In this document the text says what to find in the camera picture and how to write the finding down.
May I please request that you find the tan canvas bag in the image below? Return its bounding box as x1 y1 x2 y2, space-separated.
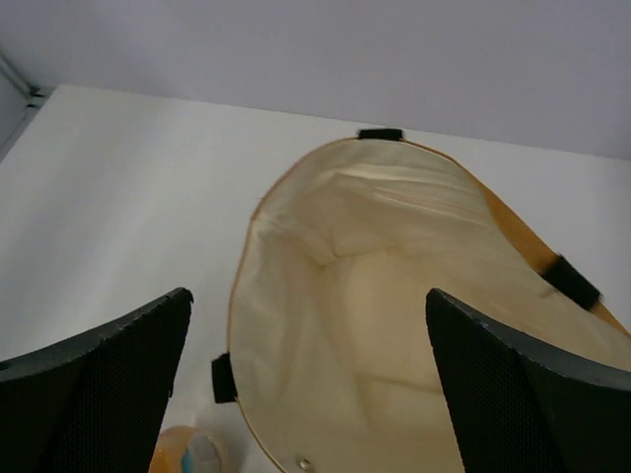
213 129 630 472

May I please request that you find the left aluminium frame post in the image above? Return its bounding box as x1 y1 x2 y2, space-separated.
0 51 43 101

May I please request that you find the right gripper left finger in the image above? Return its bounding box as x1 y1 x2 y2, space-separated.
1 288 193 472

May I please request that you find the orange bottle pink cap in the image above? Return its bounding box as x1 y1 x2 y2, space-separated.
149 426 229 473

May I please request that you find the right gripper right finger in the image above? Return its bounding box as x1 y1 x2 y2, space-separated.
426 289 630 472

